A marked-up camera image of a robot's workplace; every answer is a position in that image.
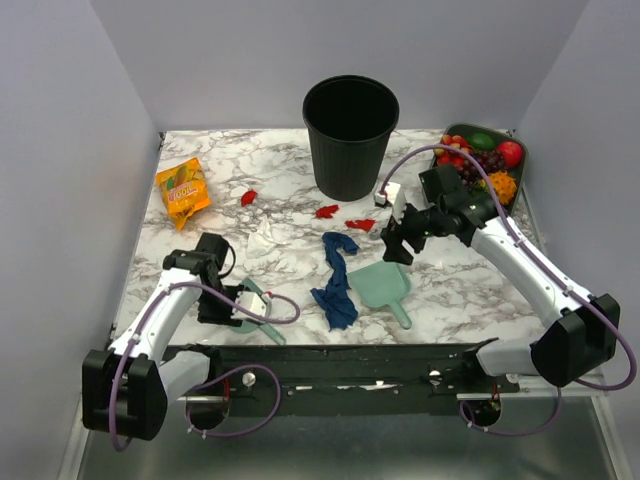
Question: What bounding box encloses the red yellow cherries cluster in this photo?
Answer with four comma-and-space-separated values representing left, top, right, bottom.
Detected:
435, 134, 472, 169

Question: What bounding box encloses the orange spiky fruit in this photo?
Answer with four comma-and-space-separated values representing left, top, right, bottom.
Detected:
488, 171, 517, 206

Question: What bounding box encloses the red paper scrap left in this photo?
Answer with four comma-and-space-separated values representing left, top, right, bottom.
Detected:
241, 189, 258, 207

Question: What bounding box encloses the purple cable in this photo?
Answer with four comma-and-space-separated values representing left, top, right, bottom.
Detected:
380, 143, 638, 437
108, 281, 302, 453

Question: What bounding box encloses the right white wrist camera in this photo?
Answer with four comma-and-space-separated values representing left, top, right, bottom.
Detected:
373, 182, 407, 223

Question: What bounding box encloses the green hand brush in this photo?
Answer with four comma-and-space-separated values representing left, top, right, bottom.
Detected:
228, 277, 288, 346

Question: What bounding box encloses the green lime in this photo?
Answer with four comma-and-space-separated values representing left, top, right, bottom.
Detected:
467, 132, 496, 151

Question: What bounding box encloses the green plastic dustpan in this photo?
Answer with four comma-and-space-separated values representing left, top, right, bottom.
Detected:
347, 261, 412, 330

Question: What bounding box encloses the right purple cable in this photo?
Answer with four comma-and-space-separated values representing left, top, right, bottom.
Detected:
380, 143, 638, 437

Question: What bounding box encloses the dark grey fruit tray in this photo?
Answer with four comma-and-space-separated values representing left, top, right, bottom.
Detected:
431, 123, 528, 214

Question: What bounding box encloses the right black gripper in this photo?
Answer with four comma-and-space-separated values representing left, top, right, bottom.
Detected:
379, 196, 445, 267

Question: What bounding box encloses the purple grape bunch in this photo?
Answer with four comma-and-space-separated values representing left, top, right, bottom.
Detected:
454, 150, 506, 187

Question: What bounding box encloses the red apple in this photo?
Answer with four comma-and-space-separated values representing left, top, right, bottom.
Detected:
496, 141, 524, 170

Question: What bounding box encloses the red paper scrap right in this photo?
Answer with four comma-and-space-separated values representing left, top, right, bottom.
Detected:
345, 219, 376, 232

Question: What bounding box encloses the black plastic trash bin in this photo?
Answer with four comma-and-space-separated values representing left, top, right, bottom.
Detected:
302, 75, 399, 202

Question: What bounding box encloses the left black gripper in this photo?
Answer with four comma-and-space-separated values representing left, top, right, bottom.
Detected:
197, 281, 252, 329

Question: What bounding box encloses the red paper scrap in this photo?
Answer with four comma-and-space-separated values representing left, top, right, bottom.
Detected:
345, 219, 376, 232
241, 189, 258, 207
315, 204, 339, 219

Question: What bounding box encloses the white crumpled tissue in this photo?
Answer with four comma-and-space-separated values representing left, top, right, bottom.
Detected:
246, 219, 278, 259

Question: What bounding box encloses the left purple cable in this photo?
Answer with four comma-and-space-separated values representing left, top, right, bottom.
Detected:
108, 281, 302, 453

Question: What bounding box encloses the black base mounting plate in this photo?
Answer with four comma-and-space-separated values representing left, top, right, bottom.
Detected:
191, 344, 497, 418

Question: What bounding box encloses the dark blue cloth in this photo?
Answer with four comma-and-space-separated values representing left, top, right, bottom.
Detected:
310, 232, 359, 330

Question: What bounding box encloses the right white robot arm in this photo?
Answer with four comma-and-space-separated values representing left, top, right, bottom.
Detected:
374, 165, 620, 392

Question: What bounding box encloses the orange snack bag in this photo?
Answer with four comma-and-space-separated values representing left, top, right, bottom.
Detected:
155, 158, 211, 231

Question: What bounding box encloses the aluminium rail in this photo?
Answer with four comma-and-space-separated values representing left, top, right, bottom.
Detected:
441, 374, 608, 401

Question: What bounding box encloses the red paper scrap middle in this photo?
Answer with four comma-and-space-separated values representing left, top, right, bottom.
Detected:
315, 204, 339, 219

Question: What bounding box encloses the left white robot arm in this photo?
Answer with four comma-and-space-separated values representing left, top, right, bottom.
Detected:
81, 233, 240, 452

